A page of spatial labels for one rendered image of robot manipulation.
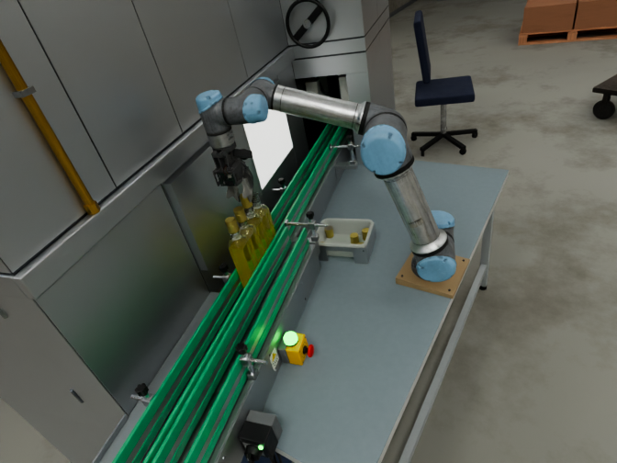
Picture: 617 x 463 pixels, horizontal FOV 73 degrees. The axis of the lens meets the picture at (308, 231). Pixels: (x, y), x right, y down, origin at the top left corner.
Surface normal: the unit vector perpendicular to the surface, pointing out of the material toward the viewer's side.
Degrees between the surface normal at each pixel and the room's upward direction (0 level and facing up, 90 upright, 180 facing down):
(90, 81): 90
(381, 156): 82
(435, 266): 97
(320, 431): 0
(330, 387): 0
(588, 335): 0
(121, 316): 90
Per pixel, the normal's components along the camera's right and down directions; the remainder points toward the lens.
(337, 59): -0.30, 0.61
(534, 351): -0.18, -0.79
